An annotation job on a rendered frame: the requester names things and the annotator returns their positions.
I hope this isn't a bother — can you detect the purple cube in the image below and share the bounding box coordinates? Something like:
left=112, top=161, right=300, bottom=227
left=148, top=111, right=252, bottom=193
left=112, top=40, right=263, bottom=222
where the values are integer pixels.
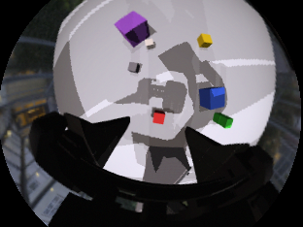
left=114, top=10, right=151, bottom=48

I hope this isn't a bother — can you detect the blue block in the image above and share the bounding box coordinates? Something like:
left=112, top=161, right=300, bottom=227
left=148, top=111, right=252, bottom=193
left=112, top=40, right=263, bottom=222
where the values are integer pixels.
left=198, top=86, right=225, bottom=110

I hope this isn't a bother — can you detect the red block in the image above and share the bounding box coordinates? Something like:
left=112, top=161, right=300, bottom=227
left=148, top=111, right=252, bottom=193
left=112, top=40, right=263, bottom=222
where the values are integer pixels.
left=152, top=110, right=166, bottom=124

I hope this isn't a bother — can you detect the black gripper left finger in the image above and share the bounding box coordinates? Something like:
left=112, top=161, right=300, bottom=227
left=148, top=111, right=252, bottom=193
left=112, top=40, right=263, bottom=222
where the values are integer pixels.
left=65, top=113, right=129, bottom=168

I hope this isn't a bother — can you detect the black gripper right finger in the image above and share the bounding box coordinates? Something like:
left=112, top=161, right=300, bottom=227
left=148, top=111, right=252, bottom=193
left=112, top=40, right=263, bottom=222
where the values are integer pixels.
left=184, top=126, right=250, bottom=183

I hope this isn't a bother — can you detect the small green block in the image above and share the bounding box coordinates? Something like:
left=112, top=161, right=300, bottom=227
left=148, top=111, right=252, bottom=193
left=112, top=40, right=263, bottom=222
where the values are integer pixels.
left=213, top=113, right=226, bottom=124
left=219, top=116, right=233, bottom=129

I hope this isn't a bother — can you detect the small yellow block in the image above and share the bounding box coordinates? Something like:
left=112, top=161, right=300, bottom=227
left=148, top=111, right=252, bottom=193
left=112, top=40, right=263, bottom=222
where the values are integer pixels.
left=197, top=33, right=213, bottom=48

